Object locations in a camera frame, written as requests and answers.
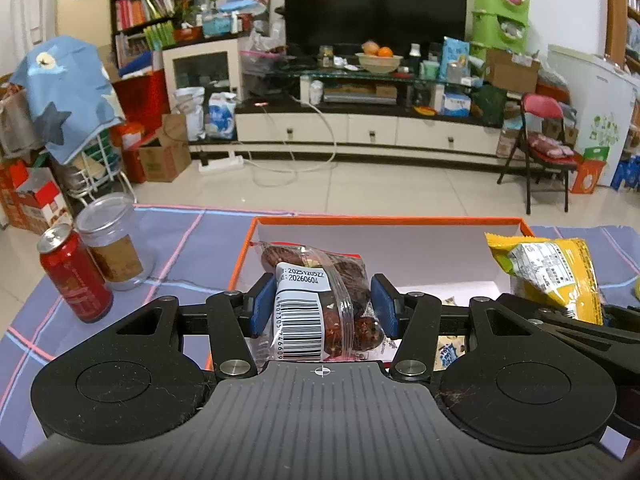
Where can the blue snack packet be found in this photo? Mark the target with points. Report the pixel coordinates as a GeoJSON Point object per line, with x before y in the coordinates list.
{"type": "Point", "coordinates": [450, 352]}

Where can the blue and white box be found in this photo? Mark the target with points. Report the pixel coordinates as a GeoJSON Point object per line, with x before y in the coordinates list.
{"type": "Point", "coordinates": [456, 105]}

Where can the red soda can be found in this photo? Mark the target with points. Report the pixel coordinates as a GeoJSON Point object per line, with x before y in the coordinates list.
{"type": "Point", "coordinates": [75, 280]}

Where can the large red box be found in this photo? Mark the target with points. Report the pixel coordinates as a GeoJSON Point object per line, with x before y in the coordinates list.
{"type": "Point", "coordinates": [145, 95]}

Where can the clear bag of red dates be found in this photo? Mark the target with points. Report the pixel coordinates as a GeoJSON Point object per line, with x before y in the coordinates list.
{"type": "Point", "coordinates": [345, 280]}

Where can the yellow-green mug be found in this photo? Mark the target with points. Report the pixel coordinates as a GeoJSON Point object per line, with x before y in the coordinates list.
{"type": "Point", "coordinates": [636, 289]}

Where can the blue star print cloth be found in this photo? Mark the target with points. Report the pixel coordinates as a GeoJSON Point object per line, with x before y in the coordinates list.
{"type": "Point", "coordinates": [65, 85]}

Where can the dark bookshelf with books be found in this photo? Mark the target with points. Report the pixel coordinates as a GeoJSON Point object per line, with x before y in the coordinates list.
{"type": "Point", "coordinates": [145, 5]}

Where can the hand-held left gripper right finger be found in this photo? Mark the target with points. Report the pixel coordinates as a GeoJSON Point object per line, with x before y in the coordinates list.
{"type": "Point", "coordinates": [385, 310]}

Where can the white glass door cabinet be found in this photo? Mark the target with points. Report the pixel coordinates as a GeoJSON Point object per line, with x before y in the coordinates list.
{"type": "Point", "coordinates": [200, 72]}

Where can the pale orange fruit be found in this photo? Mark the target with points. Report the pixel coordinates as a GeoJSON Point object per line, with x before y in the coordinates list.
{"type": "Point", "coordinates": [370, 47]}

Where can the green stacking bins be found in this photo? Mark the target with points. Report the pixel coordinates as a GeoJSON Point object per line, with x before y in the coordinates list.
{"type": "Point", "coordinates": [500, 20]}

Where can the orange gift bag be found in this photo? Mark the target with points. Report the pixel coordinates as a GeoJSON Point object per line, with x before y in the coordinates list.
{"type": "Point", "coordinates": [589, 172]}

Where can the red folding chair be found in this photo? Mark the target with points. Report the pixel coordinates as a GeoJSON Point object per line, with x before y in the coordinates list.
{"type": "Point", "coordinates": [542, 107]}

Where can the beige standing air conditioner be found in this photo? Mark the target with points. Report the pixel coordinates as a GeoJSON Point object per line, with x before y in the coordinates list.
{"type": "Point", "coordinates": [82, 5]}

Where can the orange cardboard box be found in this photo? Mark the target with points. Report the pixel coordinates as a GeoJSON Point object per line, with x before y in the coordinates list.
{"type": "Point", "coordinates": [400, 255]}

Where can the blue and white plastic bag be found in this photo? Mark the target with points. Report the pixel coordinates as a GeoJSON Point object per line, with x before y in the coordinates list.
{"type": "Point", "coordinates": [221, 117]}

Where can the dark green bag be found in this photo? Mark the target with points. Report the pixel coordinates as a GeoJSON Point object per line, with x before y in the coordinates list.
{"type": "Point", "coordinates": [490, 105]}

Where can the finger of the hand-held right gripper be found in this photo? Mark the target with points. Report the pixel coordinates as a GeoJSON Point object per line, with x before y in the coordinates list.
{"type": "Point", "coordinates": [625, 316]}
{"type": "Point", "coordinates": [590, 335]}

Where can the white low television stand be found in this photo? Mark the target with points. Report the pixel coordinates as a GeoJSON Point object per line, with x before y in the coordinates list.
{"type": "Point", "coordinates": [370, 130]}

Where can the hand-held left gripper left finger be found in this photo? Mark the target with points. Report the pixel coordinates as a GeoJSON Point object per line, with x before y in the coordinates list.
{"type": "Point", "coordinates": [260, 307]}

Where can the glass jar with cork label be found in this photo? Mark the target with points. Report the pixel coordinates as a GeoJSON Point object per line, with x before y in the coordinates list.
{"type": "Point", "coordinates": [115, 255]}

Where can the white power strip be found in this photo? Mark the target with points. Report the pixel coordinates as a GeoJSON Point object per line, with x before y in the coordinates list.
{"type": "Point", "coordinates": [220, 164]}

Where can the cream fruit bowl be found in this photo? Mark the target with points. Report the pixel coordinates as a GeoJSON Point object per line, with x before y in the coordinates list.
{"type": "Point", "coordinates": [378, 63]}

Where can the open brown cardboard box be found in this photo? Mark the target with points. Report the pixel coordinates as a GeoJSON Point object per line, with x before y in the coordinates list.
{"type": "Point", "coordinates": [510, 72]}

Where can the yellow snack packet white label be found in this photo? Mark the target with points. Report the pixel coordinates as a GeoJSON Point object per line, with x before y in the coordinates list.
{"type": "Point", "coordinates": [550, 265]}

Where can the black television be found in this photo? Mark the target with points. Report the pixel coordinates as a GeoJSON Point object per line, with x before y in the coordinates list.
{"type": "Point", "coordinates": [375, 5]}

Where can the small brown cardboard box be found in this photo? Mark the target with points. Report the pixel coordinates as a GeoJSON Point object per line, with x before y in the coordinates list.
{"type": "Point", "coordinates": [162, 160]}

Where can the red and white carton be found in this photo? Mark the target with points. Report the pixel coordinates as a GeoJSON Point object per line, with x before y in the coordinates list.
{"type": "Point", "coordinates": [35, 200]}

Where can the tall blue packet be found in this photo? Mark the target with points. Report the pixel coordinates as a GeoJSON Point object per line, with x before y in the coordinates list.
{"type": "Point", "coordinates": [455, 57]}

